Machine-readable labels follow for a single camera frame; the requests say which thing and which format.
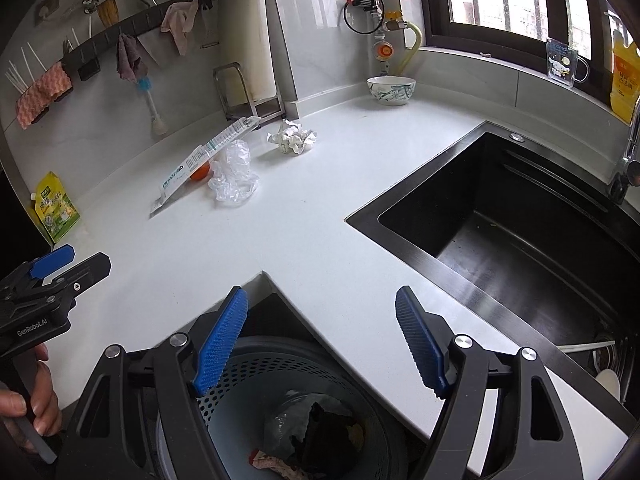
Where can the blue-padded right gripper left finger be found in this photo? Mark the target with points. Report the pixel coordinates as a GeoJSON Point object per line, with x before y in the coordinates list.
{"type": "Point", "coordinates": [107, 437]}

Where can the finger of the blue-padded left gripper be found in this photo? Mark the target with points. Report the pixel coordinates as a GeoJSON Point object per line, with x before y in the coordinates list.
{"type": "Point", "coordinates": [53, 261]}
{"type": "Point", "coordinates": [79, 278]}

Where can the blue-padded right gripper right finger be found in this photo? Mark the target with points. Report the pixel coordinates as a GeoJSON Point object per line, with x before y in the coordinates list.
{"type": "Point", "coordinates": [531, 436]}

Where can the white toothbrush package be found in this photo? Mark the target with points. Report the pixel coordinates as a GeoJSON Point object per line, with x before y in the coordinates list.
{"type": "Point", "coordinates": [200, 155]}

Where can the clear plastic bag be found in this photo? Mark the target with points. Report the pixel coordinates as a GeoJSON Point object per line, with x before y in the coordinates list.
{"type": "Point", "coordinates": [233, 182]}

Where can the dark grey dish cloth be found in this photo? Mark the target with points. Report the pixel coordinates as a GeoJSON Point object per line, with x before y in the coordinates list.
{"type": "Point", "coordinates": [331, 446]}

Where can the red white snack wrapper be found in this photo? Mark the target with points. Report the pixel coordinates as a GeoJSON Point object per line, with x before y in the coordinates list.
{"type": "Point", "coordinates": [263, 461]}

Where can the grey perforated trash bin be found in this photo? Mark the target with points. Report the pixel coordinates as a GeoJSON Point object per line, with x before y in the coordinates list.
{"type": "Point", "coordinates": [264, 398]}

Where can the black kitchen sink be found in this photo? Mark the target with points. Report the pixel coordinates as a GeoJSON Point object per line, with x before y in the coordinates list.
{"type": "Point", "coordinates": [531, 243]}

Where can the person's left hand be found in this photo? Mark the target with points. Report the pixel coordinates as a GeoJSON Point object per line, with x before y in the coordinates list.
{"type": "Point", "coordinates": [43, 400]}

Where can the yellow green refill pouch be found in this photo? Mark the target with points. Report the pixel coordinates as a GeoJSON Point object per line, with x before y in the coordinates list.
{"type": "Point", "coordinates": [53, 207]}

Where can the pink wavy sponge cloth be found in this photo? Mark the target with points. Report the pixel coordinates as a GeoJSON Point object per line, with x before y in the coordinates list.
{"type": "Point", "coordinates": [48, 88]}

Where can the blue white bottle brush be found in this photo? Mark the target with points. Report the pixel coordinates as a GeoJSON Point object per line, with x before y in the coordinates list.
{"type": "Point", "coordinates": [159, 127]}

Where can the grey purple hanging rag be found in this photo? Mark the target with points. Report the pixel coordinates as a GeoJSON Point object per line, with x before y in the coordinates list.
{"type": "Point", "coordinates": [130, 65]}

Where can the stainless steel board rack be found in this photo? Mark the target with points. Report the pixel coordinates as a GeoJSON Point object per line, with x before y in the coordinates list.
{"type": "Point", "coordinates": [237, 101]}

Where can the crumpled white paper ball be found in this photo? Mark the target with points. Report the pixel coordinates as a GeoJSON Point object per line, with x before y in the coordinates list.
{"type": "Point", "coordinates": [292, 138]}

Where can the pink hanging rag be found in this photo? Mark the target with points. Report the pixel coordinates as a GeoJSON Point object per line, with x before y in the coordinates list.
{"type": "Point", "coordinates": [179, 21]}

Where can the white cutting board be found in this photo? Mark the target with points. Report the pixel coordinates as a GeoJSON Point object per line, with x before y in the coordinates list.
{"type": "Point", "coordinates": [244, 38]}

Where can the chrome sink faucet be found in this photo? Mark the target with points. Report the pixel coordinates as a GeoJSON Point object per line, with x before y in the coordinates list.
{"type": "Point", "coordinates": [627, 171]}

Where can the white patterned ceramic bowl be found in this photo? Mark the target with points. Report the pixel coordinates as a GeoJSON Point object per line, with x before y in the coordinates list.
{"type": "Point", "coordinates": [391, 90]}

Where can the yellow detergent bottle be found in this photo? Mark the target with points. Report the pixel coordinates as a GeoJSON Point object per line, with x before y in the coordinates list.
{"type": "Point", "coordinates": [625, 82]}

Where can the clear glass printed mug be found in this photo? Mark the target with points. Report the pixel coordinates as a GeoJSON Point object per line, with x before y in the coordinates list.
{"type": "Point", "coordinates": [565, 65]}

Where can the grey gas pipe with valves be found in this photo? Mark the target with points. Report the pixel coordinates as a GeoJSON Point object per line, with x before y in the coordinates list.
{"type": "Point", "coordinates": [368, 19]}

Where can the dark framed window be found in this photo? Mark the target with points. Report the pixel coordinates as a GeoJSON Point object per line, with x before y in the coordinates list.
{"type": "Point", "coordinates": [517, 30]}

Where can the black wall hook rail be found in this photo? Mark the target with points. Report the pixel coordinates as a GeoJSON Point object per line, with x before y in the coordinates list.
{"type": "Point", "coordinates": [135, 25]}

